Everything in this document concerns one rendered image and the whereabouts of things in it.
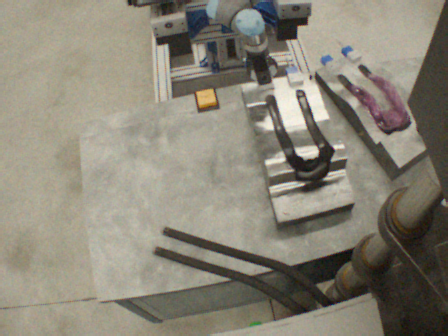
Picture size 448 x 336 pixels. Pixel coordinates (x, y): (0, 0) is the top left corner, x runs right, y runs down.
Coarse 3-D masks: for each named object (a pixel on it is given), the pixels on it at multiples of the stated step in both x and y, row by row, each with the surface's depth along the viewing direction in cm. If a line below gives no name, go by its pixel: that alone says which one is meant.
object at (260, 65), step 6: (264, 54) 141; (252, 60) 141; (258, 60) 141; (264, 60) 141; (258, 66) 142; (264, 66) 141; (258, 72) 142; (264, 72) 142; (270, 72) 142; (258, 78) 142; (264, 78) 142; (270, 78) 142; (264, 84) 143
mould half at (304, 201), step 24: (264, 96) 160; (288, 96) 160; (312, 96) 159; (264, 120) 157; (288, 120) 156; (264, 144) 151; (312, 144) 147; (336, 144) 146; (264, 168) 150; (288, 168) 143; (336, 168) 147; (288, 192) 148; (312, 192) 147; (336, 192) 146; (288, 216) 144; (312, 216) 146
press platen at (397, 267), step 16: (368, 240) 95; (352, 256) 97; (368, 272) 92; (384, 272) 92; (400, 272) 91; (384, 288) 90; (400, 288) 89; (416, 288) 89; (400, 304) 88; (416, 304) 87; (432, 304) 87; (400, 320) 90; (416, 320) 86; (432, 320) 85
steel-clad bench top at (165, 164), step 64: (384, 64) 175; (128, 128) 169; (192, 128) 167; (128, 192) 158; (192, 192) 157; (256, 192) 155; (384, 192) 151; (128, 256) 148; (192, 256) 147; (320, 256) 144
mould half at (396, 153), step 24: (336, 72) 167; (360, 72) 167; (384, 72) 165; (336, 96) 163; (408, 96) 158; (360, 120) 155; (384, 144) 147; (408, 144) 146; (384, 168) 154; (408, 168) 152
